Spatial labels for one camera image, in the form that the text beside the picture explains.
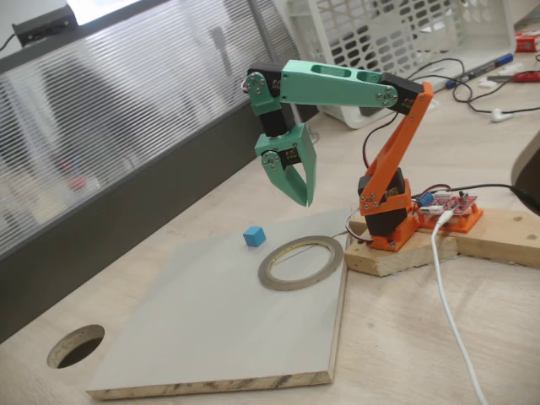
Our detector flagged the small blue cube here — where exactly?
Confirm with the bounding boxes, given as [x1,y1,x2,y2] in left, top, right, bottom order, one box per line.
[242,225,267,248]

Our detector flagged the red controller circuit board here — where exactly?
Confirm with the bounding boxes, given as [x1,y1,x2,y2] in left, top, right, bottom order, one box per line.
[414,191,480,219]

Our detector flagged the frosted glass desk partition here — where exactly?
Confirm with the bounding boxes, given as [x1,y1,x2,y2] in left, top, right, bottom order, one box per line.
[0,0,322,343]

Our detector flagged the grey chipboard panel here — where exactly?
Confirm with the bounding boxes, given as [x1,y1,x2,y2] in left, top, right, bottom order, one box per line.
[85,208,352,402]

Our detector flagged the white plastic lattice basket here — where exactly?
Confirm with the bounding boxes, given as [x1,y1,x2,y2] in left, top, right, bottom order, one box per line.
[286,0,518,130]

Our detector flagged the wooden base block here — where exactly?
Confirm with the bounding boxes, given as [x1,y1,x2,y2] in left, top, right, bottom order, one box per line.
[343,205,540,278]

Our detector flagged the blue capped marker pen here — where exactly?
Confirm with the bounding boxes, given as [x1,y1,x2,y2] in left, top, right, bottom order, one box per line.
[445,52,516,89]

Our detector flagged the dark rounded object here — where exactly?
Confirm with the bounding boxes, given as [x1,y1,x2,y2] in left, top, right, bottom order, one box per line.
[510,129,540,200]

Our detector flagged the red and white box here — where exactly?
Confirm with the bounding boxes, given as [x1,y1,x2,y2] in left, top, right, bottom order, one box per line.
[515,32,540,54]

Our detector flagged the black box on partition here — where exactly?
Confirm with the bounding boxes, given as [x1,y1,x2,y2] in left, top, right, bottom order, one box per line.
[11,3,79,48]

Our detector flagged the servo wire along upper arm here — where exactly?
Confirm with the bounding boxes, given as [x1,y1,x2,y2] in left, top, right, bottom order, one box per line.
[362,113,401,170]

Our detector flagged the servo wire at arm base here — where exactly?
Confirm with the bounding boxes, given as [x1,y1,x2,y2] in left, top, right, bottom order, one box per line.
[345,209,376,246]

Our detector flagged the grey ring of tape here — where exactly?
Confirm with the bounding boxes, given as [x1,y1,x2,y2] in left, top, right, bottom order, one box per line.
[257,235,345,293]

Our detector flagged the white USB cable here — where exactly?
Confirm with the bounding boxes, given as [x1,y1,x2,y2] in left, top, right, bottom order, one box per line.
[429,210,490,405]

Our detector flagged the orange circuit board mount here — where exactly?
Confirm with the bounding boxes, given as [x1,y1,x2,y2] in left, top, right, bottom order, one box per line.
[417,202,484,235]

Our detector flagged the thin black cable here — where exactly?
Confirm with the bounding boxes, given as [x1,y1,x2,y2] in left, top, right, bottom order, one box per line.
[453,70,540,116]
[408,57,474,104]

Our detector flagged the black power cable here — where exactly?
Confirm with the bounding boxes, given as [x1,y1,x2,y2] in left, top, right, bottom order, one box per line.
[445,181,540,210]

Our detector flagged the red handled pliers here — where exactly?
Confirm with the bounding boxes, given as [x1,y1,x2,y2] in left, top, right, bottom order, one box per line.
[486,70,540,85]

